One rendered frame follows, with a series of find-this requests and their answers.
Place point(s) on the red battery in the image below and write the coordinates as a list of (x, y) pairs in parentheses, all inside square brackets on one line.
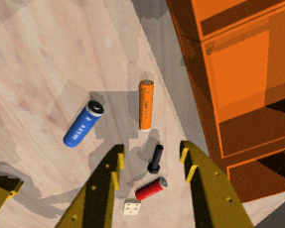
[(151, 188)]

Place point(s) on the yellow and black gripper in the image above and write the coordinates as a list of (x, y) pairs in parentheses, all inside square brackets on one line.
[(215, 202)]

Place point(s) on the orange rack of bins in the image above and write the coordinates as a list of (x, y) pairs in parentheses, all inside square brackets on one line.
[(247, 69)]

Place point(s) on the blue battery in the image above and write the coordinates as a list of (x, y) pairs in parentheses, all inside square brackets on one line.
[(90, 113)]

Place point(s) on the white domino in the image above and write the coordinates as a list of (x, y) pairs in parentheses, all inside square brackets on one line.
[(131, 206)]

